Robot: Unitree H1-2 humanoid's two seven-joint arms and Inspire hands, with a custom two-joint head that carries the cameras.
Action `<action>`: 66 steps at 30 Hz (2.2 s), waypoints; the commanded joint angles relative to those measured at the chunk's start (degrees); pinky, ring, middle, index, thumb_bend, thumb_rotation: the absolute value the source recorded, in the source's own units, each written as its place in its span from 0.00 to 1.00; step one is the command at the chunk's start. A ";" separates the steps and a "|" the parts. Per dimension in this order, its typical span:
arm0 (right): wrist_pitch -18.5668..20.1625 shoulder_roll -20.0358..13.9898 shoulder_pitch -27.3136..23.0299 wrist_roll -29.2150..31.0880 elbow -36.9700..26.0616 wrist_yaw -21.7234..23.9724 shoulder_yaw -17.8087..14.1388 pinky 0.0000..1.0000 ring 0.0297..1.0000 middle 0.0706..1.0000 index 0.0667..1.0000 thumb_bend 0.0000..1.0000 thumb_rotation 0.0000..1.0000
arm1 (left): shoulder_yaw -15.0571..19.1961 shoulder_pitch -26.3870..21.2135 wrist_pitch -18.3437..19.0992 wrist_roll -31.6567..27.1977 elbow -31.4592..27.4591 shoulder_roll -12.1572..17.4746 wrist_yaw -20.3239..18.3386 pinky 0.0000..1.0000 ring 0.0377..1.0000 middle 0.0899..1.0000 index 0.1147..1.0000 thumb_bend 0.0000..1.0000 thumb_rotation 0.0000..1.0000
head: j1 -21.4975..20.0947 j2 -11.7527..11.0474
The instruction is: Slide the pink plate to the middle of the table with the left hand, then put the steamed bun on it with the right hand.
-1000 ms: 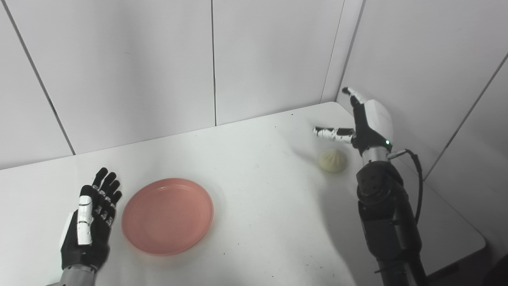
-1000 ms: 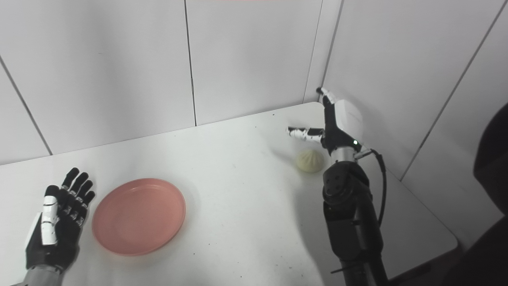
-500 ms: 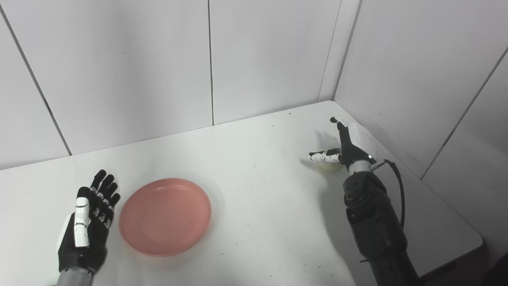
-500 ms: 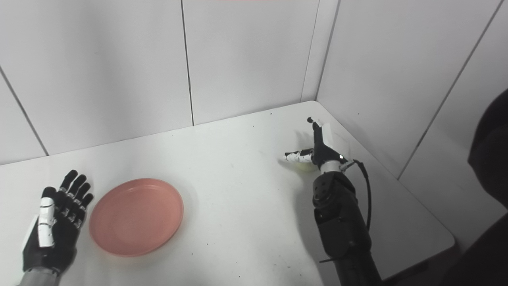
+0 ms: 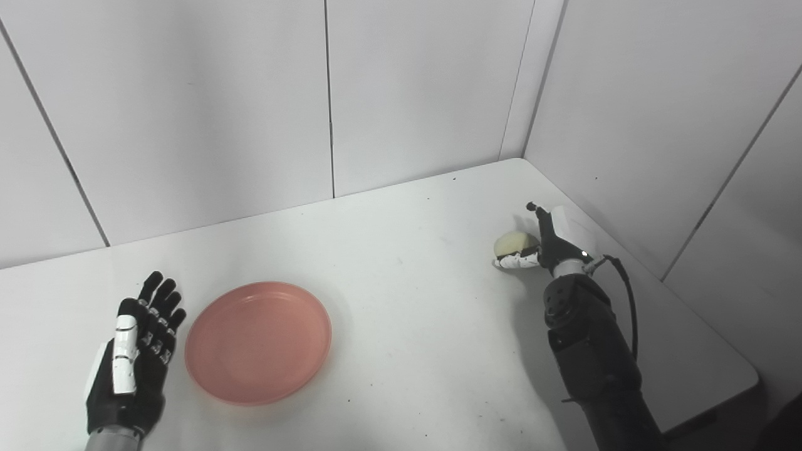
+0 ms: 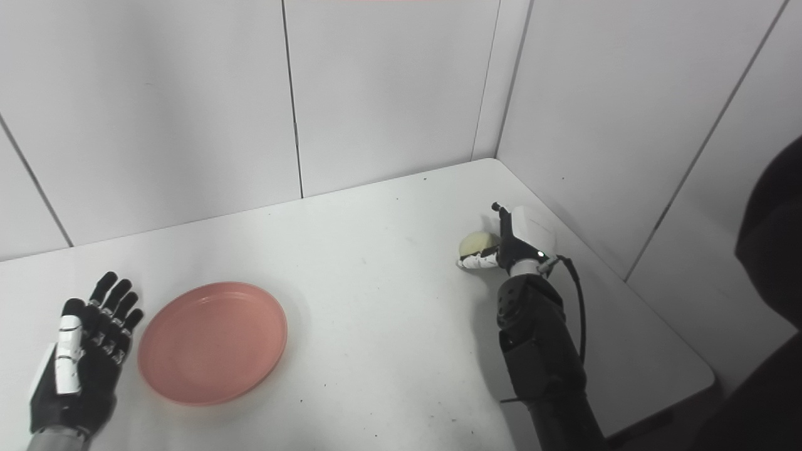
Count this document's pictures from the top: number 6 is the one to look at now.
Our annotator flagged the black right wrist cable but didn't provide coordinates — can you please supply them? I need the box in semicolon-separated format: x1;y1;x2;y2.
540;255;587;365

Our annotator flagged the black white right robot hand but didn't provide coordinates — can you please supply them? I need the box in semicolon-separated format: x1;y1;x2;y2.
456;202;558;275

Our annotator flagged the cream steamed bun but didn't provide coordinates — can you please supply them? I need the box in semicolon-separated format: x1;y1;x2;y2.
459;231;502;259

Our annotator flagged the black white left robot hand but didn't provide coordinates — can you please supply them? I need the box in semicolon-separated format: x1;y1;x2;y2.
28;271;145;439

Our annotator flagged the pink round plate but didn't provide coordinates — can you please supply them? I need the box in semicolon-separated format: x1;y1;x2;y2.
138;281;289;407

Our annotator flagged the large black bulky object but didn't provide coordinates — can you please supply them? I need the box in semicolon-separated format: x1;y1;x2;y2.
608;135;802;451

